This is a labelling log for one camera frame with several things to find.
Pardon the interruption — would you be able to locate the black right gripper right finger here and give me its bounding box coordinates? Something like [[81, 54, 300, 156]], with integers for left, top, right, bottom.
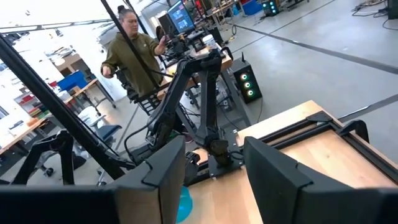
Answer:
[[243, 136, 398, 224]]

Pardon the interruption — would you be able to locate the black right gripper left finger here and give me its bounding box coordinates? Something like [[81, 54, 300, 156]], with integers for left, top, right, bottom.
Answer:
[[0, 135, 187, 224]]

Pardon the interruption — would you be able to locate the teal plastic bowl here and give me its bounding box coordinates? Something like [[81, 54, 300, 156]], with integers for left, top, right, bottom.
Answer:
[[176, 185, 194, 224]]

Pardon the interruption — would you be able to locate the office chair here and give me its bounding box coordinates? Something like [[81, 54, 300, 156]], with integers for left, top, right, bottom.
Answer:
[[76, 105, 124, 187]]

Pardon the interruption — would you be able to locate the person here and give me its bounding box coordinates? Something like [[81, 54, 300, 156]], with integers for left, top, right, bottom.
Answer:
[[100, 4, 171, 98]]

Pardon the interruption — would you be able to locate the blue storage bin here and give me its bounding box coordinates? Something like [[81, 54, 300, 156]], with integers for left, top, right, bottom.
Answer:
[[57, 70, 90, 93]]

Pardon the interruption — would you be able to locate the thin black diagonal pole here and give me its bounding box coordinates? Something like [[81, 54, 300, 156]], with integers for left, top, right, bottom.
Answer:
[[99, 0, 162, 90]]

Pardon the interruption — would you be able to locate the computer tower with green fans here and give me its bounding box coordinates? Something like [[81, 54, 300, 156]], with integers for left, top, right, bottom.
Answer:
[[231, 52, 264, 105]]

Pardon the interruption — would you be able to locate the wooden workbench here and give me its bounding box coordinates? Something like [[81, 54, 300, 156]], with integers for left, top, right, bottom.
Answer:
[[0, 117, 48, 156]]

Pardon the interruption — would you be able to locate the white container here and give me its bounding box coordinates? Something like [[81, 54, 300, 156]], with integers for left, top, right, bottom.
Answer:
[[201, 34, 219, 51]]

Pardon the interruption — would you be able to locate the computer monitor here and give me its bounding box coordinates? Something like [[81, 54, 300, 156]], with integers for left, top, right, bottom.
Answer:
[[167, 0, 197, 35]]

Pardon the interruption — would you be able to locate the blue box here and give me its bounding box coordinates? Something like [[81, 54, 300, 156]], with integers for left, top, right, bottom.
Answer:
[[241, 0, 264, 16]]

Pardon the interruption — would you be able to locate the black device with green lights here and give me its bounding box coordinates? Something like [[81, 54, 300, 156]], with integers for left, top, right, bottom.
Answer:
[[262, 0, 280, 17]]

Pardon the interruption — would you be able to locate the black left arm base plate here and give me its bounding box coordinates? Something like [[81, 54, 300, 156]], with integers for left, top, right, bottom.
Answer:
[[207, 129, 247, 180]]

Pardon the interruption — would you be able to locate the black aluminium table frame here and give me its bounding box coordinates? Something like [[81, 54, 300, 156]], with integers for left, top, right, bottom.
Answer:
[[186, 110, 398, 187]]

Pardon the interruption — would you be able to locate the thick black rig post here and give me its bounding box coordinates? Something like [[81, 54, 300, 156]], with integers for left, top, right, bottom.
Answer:
[[0, 33, 137, 182]]

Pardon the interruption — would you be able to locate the black hook on frame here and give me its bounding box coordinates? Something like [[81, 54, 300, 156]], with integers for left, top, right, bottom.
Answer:
[[336, 119, 371, 144]]

